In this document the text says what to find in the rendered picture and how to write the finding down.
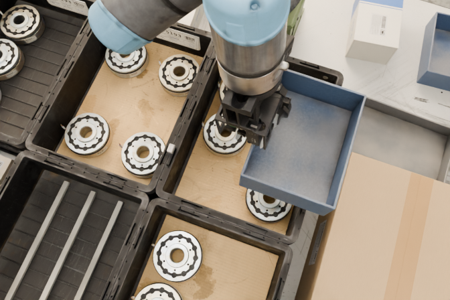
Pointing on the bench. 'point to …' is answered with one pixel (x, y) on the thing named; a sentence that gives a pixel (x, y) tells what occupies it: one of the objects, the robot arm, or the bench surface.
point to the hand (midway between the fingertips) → (261, 122)
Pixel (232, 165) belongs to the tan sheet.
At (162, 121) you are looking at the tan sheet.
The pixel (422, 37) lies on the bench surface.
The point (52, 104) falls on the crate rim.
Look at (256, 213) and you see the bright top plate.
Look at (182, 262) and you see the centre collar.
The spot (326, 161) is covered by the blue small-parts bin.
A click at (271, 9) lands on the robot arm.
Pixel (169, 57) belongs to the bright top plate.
